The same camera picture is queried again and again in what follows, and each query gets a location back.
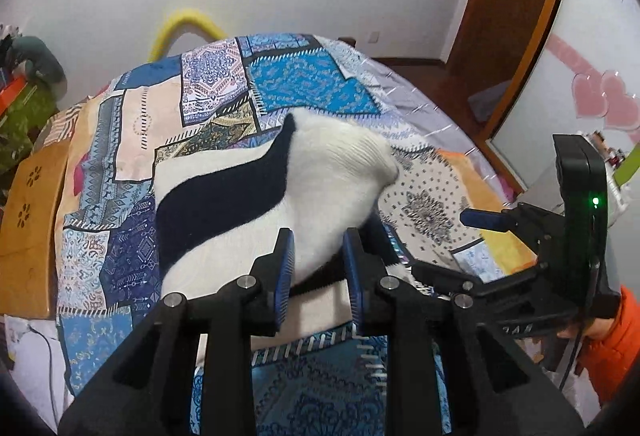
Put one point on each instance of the person's right forearm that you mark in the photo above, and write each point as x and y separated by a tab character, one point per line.
615	346

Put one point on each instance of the white wall socket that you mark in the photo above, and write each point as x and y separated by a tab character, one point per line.
374	37

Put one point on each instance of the white wardrobe door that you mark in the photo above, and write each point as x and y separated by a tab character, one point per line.
600	6

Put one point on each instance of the pink heart sticker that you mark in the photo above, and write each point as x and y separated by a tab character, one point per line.
605	96

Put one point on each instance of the orange box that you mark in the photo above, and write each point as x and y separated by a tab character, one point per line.
12	91

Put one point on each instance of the small wooden folding table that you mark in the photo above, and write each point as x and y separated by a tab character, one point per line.
32	226

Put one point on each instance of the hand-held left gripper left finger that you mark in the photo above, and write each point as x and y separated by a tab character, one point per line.
284	276

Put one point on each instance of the grey plush toy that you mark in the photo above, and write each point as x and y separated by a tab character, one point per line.
40	59

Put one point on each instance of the white sheet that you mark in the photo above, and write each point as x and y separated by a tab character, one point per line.
35	366

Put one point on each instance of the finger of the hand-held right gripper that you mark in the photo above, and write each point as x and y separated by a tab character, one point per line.
445	281
480	218

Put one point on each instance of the grey checked bedsheet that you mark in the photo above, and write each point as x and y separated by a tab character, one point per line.
415	106

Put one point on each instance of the person's right hand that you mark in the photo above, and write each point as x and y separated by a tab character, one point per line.
569	332

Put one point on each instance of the green patterned storage bag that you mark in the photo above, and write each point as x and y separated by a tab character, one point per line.
22	126

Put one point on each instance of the blue patchwork printed blanket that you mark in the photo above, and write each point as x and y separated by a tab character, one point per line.
300	81

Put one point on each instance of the white and navy sweater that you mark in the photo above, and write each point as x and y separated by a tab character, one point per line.
320	186

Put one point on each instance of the orange yellow blanket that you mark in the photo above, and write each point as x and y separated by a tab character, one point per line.
480	176

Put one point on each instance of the brown wooden door frame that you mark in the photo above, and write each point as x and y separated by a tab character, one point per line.
505	16

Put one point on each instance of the grey floor cloth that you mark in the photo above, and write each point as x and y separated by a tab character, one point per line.
490	101

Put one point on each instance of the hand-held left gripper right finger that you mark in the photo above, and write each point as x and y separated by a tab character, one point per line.
352	276

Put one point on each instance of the yellow foam tube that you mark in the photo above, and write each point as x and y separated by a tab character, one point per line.
187	24

